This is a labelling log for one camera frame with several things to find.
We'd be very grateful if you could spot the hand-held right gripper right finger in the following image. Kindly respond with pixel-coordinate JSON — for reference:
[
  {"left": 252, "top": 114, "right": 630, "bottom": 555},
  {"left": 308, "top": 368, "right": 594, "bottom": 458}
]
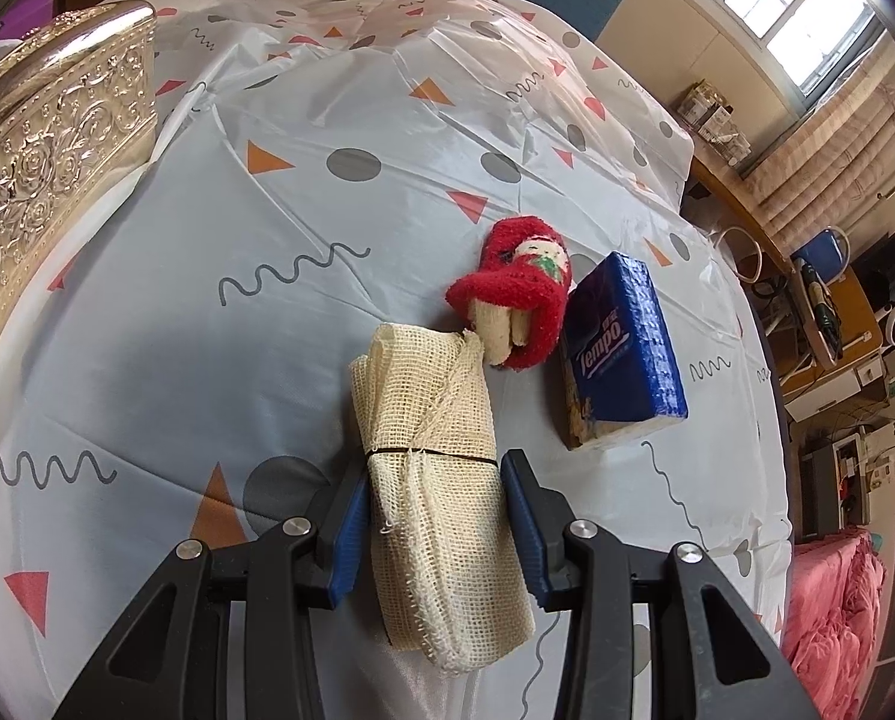
[{"left": 499, "top": 448, "right": 819, "bottom": 720}]

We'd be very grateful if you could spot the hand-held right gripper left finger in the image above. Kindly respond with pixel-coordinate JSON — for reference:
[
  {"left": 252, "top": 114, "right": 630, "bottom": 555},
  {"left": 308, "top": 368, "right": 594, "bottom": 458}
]
[{"left": 49, "top": 457, "right": 369, "bottom": 720}]

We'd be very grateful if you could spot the beige mesh cloth roll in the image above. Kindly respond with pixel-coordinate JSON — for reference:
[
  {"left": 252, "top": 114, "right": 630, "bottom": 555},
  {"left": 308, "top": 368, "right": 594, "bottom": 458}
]
[{"left": 348, "top": 322, "right": 536, "bottom": 674}]

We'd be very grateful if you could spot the blue tissue pack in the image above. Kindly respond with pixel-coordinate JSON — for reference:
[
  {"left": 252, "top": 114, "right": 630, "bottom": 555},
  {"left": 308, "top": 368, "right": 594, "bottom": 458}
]
[{"left": 562, "top": 251, "right": 690, "bottom": 452}]

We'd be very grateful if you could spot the red plush sock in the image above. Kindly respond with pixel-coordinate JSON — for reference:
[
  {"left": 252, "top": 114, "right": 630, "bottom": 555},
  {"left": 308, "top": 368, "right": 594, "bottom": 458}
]
[{"left": 447, "top": 217, "right": 574, "bottom": 372}]

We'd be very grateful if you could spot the gold ornate box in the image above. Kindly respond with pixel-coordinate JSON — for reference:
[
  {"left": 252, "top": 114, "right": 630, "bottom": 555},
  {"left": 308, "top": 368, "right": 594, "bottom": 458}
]
[{"left": 0, "top": 0, "right": 155, "bottom": 398}]

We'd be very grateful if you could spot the patterned plastic tablecloth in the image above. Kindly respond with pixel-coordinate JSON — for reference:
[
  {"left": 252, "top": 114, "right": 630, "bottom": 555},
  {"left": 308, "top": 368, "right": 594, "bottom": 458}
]
[{"left": 0, "top": 0, "right": 794, "bottom": 720}]

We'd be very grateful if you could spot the pink ruffled bedspread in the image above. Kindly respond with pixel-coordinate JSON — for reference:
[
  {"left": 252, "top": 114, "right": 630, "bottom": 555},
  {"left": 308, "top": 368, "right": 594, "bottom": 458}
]
[{"left": 781, "top": 529, "right": 895, "bottom": 720}]

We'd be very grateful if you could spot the white open shelf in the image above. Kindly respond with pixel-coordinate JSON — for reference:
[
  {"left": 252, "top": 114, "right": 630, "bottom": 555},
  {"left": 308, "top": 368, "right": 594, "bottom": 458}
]
[{"left": 800, "top": 412, "right": 895, "bottom": 533}]

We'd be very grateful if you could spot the white tote bag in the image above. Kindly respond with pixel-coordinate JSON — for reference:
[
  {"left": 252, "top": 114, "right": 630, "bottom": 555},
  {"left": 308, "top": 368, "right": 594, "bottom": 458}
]
[{"left": 717, "top": 225, "right": 770, "bottom": 287}]

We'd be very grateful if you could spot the blue folding chair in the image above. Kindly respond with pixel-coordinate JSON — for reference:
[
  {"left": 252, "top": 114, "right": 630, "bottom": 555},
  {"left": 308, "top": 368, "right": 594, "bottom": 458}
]
[{"left": 792, "top": 229, "right": 852, "bottom": 293}]

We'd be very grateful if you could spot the clear desk organizer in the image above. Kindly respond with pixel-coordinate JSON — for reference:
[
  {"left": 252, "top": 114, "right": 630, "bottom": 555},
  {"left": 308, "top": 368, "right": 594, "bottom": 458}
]
[{"left": 676, "top": 79, "right": 752, "bottom": 166}]

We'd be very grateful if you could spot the beige striped curtain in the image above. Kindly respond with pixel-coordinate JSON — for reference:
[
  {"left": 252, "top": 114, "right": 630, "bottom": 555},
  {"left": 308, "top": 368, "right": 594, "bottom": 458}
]
[{"left": 743, "top": 67, "right": 895, "bottom": 256}]

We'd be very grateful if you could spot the purple box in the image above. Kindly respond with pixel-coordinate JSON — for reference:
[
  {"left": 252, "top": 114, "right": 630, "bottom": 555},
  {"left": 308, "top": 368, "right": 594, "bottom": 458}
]
[{"left": 0, "top": 0, "right": 59, "bottom": 40}]

